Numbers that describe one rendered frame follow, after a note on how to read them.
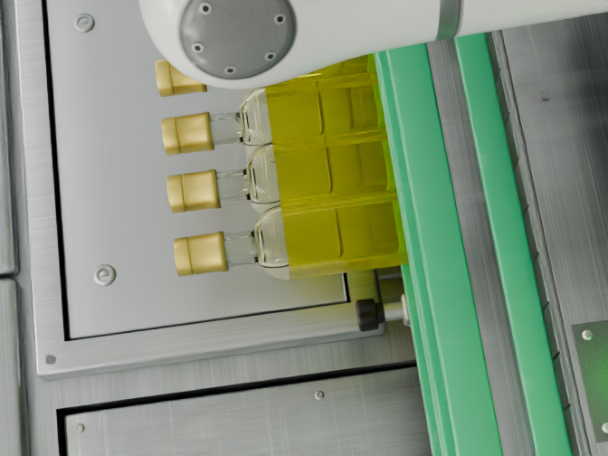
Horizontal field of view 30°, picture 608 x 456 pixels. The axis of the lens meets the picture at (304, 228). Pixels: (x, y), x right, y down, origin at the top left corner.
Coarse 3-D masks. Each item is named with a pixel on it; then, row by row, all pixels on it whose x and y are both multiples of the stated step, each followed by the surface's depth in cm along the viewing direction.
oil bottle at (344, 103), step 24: (360, 72) 102; (264, 96) 101; (288, 96) 101; (312, 96) 101; (336, 96) 101; (360, 96) 101; (240, 120) 102; (264, 120) 100; (288, 120) 100; (312, 120) 100; (336, 120) 100; (360, 120) 100; (384, 120) 100; (264, 144) 101
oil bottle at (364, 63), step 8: (360, 56) 102; (368, 56) 102; (336, 64) 102; (344, 64) 102; (352, 64) 102; (360, 64) 102; (368, 64) 102; (312, 72) 102; (320, 72) 102; (328, 72) 102; (336, 72) 102; (344, 72) 102; (352, 72) 103; (296, 80) 102; (304, 80) 103; (256, 88) 103
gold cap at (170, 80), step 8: (160, 64) 103; (168, 64) 103; (160, 72) 103; (168, 72) 103; (176, 72) 103; (160, 80) 103; (168, 80) 103; (176, 80) 103; (184, 80) 103; (192, 80) 103; (160, 88) 103; (168, 88) 104; (176, 88) 104; (184, 88) 104; (192, 88) 104; (200, 88) 104
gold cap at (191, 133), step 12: (168, 120) 102; (180, 120) 102; (192, 120) 102; (204, 120) 102; (168, 132) 101; (180, 132) 101; (192, 132) 101; (204, 132) 101; (168, 144) 102; (180, 144) 102; (192, 144) 102; (204, 144) 102
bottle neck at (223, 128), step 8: (216, 120) 102; (224, 120) 102; (232, 120) 102; (216, 128) 102; (224, 128) 102; (232, 128) 102; (216, 136) 102; (224, 136) 102; (232, 136) 102; (216, 144) 102; (224, 144) 103; (232, 144) 103
